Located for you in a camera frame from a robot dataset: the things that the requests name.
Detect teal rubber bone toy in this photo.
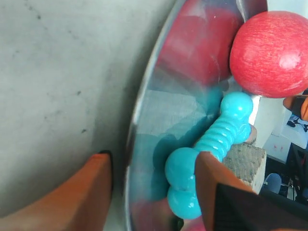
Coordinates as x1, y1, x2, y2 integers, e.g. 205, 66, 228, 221
165, 91, 253, 219

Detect red toy apple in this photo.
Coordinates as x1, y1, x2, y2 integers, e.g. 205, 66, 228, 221
230, 11, 308, 98

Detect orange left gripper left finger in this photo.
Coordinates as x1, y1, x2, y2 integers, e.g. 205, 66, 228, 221
0, 151, 113, 231

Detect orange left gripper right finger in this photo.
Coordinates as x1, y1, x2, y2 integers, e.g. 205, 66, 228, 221
195, 152, 308, 231

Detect wooden cube block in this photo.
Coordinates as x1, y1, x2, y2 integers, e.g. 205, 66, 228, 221
222, 143, 267, 194

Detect large round metal plate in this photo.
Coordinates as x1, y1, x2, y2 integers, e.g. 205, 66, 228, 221
123, 0, 268, 231

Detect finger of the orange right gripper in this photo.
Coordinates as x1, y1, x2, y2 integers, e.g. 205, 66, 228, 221
283, 90, 308, 121

